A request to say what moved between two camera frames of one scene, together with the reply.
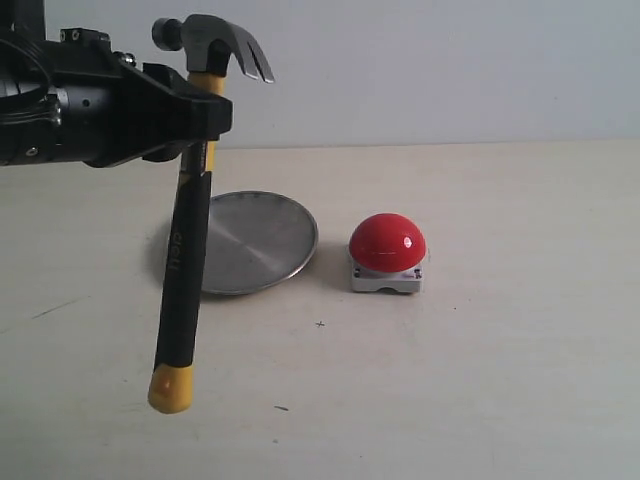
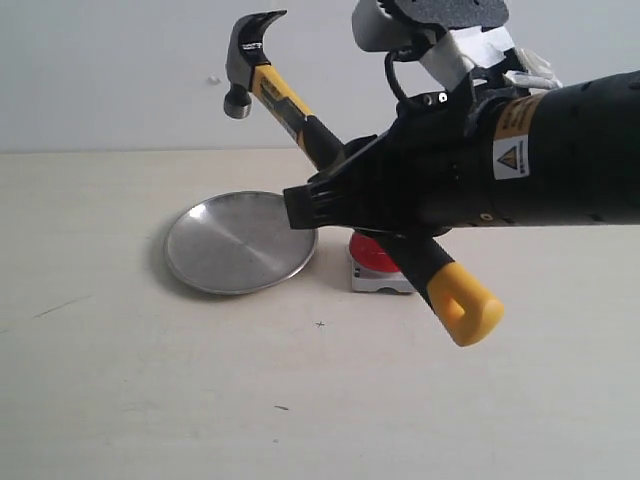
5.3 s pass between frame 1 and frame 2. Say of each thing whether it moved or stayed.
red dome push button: stayed
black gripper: moved
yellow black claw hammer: moved
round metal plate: stayed
